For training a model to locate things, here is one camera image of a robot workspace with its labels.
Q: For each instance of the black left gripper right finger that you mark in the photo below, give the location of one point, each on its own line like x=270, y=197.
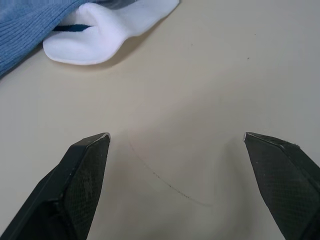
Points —
x=282, y=180

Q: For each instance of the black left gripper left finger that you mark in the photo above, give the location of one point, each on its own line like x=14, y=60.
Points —
x=75, y=185

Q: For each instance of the white sock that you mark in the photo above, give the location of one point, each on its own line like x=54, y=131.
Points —
x=100, y=32

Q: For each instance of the blue ribbed sock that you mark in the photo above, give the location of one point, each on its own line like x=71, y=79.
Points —
x=22, y=27

